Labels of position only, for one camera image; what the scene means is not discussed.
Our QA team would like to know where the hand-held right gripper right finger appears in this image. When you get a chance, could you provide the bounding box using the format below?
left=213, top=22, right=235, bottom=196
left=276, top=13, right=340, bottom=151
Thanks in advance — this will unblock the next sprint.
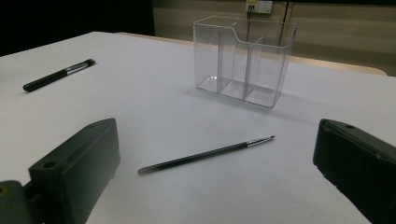
left=312, top=118, right=396, bottom=224

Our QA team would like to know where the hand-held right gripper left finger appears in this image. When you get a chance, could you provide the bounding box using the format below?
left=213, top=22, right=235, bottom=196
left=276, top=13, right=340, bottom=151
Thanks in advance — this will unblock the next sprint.
left=28, top=117, right=121, bottom=224

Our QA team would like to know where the clear plastic organizer box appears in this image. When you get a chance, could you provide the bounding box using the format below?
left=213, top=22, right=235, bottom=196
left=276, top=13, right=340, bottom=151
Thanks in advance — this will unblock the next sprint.
left=192, top=15, right=298, bottom=110

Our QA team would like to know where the thin black makeup brush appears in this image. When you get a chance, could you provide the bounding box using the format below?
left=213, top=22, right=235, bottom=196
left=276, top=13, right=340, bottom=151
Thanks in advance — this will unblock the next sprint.
left=136, top=134, right=276, bottom=175

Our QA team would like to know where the black wall cable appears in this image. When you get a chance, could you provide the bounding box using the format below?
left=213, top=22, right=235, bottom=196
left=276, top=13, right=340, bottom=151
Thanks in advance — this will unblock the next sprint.
left=247, top=5, right=255, bottom=43

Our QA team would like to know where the white wall socket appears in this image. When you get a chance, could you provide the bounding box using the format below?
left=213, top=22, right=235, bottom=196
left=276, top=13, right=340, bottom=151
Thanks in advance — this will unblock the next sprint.
left=245, top=0, right=274, bottom=15

